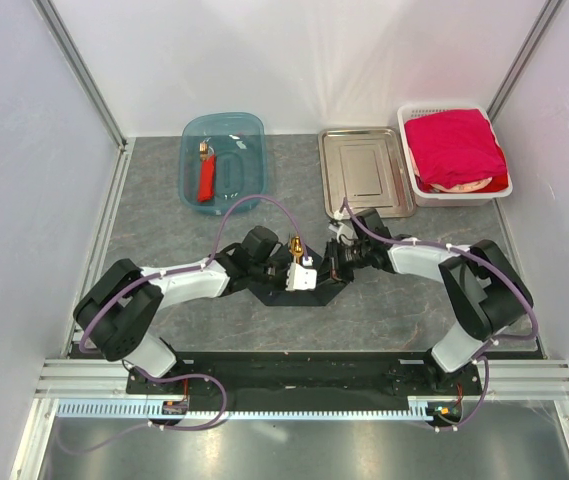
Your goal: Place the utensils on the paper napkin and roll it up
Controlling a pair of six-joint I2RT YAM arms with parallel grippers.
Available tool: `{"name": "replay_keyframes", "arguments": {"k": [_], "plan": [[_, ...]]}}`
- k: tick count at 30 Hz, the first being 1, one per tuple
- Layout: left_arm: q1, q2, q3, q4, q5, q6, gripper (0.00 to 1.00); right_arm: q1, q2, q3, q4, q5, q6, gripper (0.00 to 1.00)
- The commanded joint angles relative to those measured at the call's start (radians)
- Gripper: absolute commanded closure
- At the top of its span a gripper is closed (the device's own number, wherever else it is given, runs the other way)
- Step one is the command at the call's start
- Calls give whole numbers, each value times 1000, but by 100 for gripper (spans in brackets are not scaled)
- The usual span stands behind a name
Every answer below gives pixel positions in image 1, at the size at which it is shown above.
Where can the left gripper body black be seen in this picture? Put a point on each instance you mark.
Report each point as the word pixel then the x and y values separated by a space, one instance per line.
pixel 274 274

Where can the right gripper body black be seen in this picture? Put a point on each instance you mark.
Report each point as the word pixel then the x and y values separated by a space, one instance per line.
pixel 347 257

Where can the black paper napkin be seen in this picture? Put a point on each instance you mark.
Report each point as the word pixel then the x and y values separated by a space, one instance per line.
pixel 295 298

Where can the gold spoon green handle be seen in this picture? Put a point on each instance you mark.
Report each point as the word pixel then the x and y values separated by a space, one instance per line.
pixel 296 249

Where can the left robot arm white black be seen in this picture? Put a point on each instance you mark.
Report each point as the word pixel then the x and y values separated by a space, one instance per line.
pixel 118 310

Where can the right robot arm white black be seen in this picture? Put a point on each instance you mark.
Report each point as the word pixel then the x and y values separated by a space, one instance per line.
pixel 486 294

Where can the red rolled napkin with cutlery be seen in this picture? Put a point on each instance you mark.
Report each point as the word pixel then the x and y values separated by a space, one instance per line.
pixel 207 172

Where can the stainless steel tray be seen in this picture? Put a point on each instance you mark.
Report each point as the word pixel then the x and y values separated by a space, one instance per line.
pixel 366 168

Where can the blue transparent plastic container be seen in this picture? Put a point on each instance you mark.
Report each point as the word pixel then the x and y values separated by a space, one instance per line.
pixel 242 168

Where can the white plastic basket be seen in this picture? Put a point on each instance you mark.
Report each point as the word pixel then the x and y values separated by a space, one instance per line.
pixel 440 199

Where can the red folded cloth stack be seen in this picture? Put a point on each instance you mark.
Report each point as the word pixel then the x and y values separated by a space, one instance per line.
pixel 456 152

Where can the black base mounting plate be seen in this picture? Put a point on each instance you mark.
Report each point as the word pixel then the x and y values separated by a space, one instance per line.
pixel 307 379

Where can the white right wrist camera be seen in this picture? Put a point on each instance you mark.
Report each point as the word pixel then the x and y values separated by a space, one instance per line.
pixel 341 229

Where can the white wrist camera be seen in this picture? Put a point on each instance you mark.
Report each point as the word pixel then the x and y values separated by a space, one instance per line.
pixel 341 229
pixel 301 276

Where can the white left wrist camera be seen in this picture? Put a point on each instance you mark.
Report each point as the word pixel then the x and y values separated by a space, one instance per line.
pixel 301 276

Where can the slotted grey cable duct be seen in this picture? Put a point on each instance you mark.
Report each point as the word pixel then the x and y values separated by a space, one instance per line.
pixel 165 408

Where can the aluminium frame rail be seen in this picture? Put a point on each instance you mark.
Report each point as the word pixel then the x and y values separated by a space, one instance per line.
pixel 508 380

